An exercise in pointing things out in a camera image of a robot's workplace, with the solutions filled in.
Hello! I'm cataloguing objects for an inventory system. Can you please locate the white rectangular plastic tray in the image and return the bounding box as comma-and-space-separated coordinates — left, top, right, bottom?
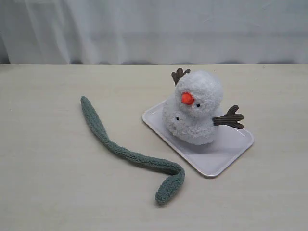
142, 102, 255, 178

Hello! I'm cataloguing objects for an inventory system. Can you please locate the green knitted scarf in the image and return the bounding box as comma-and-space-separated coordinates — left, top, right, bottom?
80, 96, 185, 205

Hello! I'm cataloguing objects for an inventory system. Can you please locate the white plush snowman toy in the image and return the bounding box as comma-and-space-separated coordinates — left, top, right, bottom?
162, 67, 244, 145

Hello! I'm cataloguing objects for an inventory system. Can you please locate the white backdrop curtain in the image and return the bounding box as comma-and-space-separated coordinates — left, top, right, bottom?
0, 0, 308, 64

